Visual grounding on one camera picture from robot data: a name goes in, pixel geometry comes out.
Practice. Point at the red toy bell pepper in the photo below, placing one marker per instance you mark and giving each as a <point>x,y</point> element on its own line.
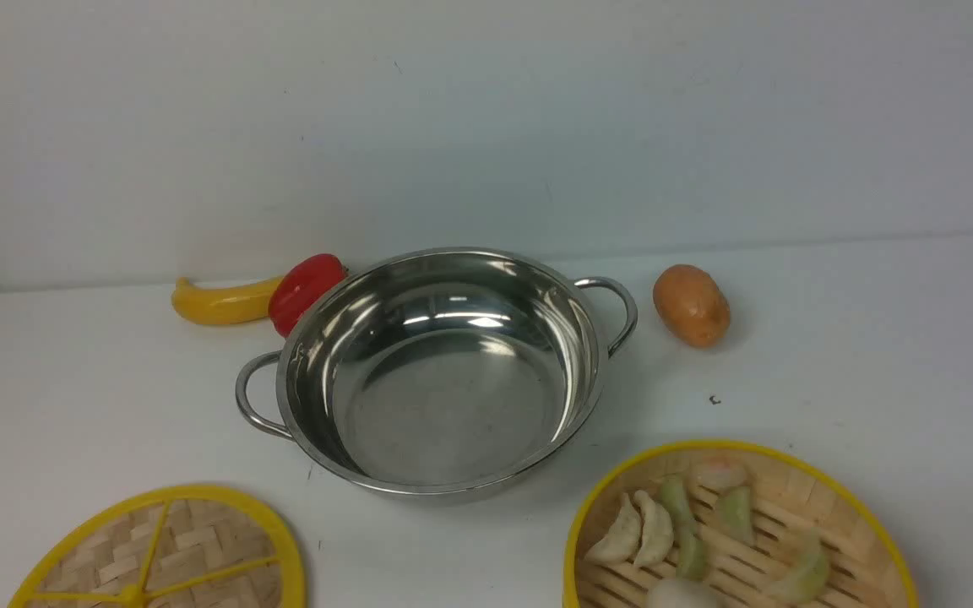
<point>301,288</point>

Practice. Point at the stainless steel pot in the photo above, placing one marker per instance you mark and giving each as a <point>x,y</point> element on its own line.
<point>445,372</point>

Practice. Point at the green toy dumpling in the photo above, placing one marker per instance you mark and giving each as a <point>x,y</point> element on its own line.
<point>692,553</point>
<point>734,512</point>
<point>806,579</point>

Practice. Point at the yellow bamboo steamer lid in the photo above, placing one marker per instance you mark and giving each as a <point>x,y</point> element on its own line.
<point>182,546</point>

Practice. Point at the yellow toy banana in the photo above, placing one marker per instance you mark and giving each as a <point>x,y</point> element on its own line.
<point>224,306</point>

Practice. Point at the yellow bamboo steamer basket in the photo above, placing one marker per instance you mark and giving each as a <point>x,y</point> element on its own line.
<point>792,504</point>

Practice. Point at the white toy dumpling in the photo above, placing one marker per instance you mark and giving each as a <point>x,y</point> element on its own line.
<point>656,536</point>
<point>622,538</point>

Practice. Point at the pink shrimp toy dumpling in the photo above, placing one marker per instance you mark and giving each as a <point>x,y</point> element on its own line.
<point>719,473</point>

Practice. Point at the brown toy potato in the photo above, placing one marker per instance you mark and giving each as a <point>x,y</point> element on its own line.
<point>692,306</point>

